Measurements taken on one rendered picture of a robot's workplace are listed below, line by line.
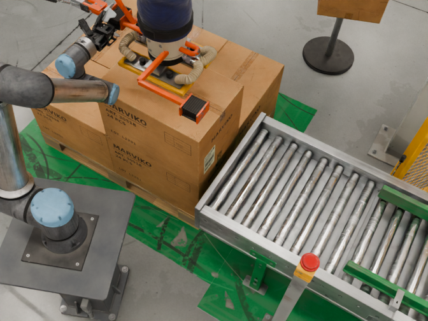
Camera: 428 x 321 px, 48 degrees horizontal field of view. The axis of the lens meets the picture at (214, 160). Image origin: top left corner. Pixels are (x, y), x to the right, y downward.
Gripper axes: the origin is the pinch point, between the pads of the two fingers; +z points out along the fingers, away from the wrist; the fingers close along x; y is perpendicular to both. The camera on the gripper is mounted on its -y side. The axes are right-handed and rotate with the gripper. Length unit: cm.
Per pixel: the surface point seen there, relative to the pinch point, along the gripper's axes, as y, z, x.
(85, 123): -19, -19, -71
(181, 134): 47, -19, -31
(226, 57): 22, 67, -70
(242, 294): 98, -39, -125
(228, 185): 68, -11, -70
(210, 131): 56, -10, -33
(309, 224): 113, -9, -70
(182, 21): 37.6, -2.7, 16.2
